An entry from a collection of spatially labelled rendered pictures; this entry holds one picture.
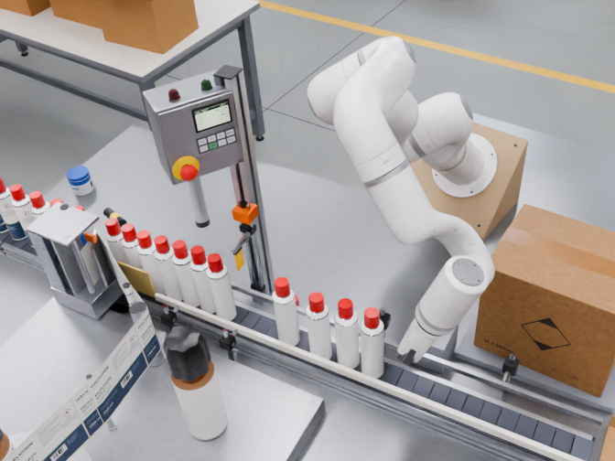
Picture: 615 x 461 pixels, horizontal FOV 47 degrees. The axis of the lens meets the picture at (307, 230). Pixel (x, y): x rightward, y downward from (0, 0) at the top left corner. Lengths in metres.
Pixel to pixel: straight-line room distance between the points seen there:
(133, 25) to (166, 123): 1.82
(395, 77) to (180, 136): 0.46
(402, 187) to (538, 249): 0.47
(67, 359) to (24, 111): 3.03
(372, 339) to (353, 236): 0.58
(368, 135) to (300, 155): 2.56
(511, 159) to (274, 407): 0.97
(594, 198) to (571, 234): 0.59
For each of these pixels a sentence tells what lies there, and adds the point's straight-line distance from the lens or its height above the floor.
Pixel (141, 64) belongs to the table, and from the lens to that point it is 3.17.
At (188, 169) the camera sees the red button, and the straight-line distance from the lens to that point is 1.51.
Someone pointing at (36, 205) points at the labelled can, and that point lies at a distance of 2.01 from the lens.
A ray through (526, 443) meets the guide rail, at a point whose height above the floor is 0.91.
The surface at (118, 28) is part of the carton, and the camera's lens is 3.34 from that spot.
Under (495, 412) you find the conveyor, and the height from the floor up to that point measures 0.88.
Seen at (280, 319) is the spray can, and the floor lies 0.98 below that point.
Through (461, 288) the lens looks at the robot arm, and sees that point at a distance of 1.28.
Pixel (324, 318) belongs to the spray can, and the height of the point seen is 1.03.
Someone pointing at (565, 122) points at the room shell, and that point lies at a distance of 4.11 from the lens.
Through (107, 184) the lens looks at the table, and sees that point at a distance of 2.41.
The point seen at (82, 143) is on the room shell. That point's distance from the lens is 4.23.
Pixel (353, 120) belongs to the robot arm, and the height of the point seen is 1.54.
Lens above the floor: 2.21
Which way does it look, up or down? 42 degrees down
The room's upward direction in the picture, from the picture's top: 6 degrees counter-clockwise
